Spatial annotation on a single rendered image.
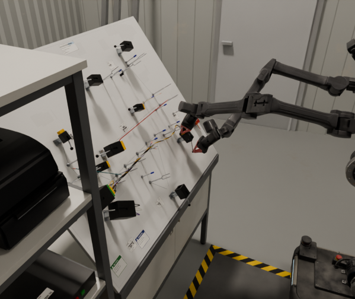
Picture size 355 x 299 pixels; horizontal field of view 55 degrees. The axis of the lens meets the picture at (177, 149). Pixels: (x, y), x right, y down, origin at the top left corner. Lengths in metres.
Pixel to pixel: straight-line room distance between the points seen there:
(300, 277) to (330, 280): 0.18
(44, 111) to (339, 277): 2.03
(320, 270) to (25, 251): 2.00
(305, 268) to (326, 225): 0.82
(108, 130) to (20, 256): 0.89
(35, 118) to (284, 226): 2.30
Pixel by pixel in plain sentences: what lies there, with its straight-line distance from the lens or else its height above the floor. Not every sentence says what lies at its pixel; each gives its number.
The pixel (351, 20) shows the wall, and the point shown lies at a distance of 4.22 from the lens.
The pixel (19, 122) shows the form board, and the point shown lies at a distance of 1.44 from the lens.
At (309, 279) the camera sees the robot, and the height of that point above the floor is 0.24.
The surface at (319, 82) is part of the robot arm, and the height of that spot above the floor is 1.45.
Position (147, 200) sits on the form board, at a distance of 1.69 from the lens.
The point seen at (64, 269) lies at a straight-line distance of 1.31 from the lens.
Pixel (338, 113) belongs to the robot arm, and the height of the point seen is 1.49.
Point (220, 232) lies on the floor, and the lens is 2.95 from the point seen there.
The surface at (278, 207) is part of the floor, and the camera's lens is 3.29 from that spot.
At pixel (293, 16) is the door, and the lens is 4.14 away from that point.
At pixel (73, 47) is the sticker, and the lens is 1.77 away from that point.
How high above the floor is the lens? 2.11
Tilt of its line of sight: 32 degrees down
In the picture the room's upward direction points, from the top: 1 degrees clockwise
